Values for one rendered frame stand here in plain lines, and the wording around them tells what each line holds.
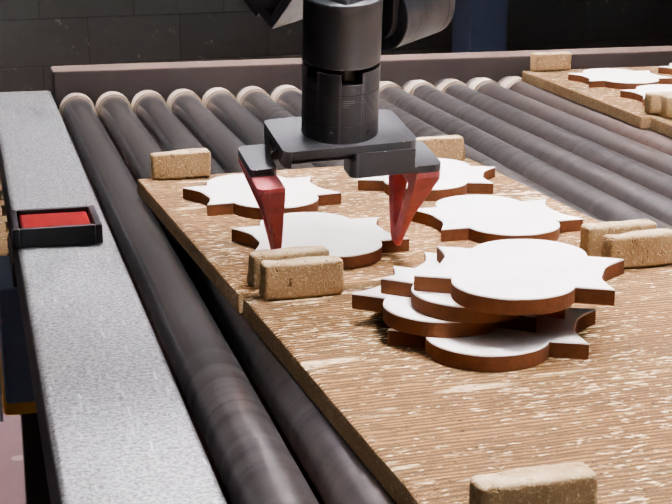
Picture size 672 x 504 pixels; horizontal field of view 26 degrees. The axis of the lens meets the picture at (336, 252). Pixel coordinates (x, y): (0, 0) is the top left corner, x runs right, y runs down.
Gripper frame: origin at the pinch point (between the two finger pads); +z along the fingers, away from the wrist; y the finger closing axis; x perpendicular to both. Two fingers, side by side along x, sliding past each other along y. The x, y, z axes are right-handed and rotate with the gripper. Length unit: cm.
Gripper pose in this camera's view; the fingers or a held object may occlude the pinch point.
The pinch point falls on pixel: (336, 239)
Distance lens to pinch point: 112.4
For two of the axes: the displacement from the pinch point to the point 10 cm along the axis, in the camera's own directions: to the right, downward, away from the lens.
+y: -9.6, 1.1, -2.6
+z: -0.2, 8.9, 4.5
